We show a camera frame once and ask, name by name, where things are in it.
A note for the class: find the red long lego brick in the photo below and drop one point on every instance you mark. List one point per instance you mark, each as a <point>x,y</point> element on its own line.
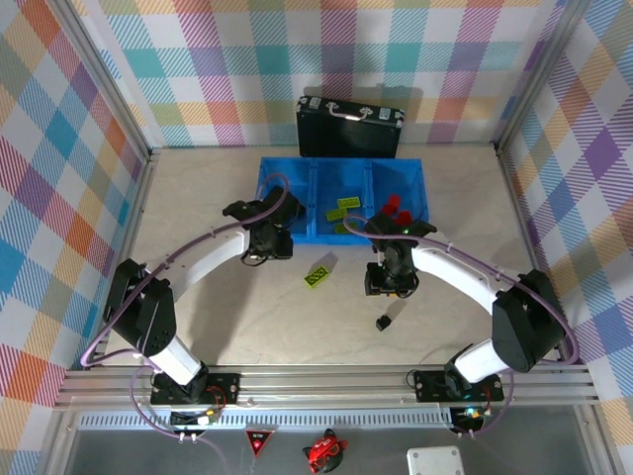
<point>388,212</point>
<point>404,218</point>

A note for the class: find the green lego brick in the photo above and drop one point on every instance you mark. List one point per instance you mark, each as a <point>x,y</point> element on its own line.
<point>336,214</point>
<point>341,228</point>
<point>349,202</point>
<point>317,276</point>

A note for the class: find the red tall lego brick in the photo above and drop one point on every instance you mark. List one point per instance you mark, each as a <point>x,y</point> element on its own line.
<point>394,200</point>

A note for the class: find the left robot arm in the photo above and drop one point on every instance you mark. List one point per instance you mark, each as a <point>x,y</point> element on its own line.
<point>207,257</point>

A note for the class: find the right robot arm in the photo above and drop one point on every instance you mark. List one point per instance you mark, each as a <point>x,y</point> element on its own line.
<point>445,269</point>

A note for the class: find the black small lego brick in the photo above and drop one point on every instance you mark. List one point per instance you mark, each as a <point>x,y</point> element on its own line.
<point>383,322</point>

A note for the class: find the blue plastic bin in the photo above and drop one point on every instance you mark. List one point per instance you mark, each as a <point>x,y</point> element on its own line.
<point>400,173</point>
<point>277,170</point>
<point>341,178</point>

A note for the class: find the small circuit board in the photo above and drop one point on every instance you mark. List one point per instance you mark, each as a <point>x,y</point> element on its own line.
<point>470,413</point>
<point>195,419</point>

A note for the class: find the slotted metal strip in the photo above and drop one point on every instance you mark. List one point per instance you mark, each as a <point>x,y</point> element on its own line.
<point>297,420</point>

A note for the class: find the red clamp object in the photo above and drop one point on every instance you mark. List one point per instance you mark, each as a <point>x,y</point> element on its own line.
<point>326,451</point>

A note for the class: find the white box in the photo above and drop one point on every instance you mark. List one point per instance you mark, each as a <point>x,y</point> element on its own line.
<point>435,461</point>

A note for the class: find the red triangular sign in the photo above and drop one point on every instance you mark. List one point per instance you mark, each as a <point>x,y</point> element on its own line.
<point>258,440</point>

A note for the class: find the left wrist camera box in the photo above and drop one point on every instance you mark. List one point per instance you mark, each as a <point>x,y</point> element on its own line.
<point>237,208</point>

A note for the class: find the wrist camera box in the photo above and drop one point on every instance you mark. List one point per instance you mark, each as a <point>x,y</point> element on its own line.
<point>423,228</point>
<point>237,208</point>

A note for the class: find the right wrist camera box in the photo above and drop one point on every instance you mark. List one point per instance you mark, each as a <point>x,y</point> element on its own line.
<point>423,228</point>

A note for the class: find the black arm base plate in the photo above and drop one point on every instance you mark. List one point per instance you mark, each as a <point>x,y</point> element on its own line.
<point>430,386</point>
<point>227,386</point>

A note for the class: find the aluminium frame cross rail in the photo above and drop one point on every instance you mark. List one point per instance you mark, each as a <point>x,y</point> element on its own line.
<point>321,386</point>

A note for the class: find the aluminium frame post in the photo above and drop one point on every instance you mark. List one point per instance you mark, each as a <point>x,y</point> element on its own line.
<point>106,84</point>
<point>539,74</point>

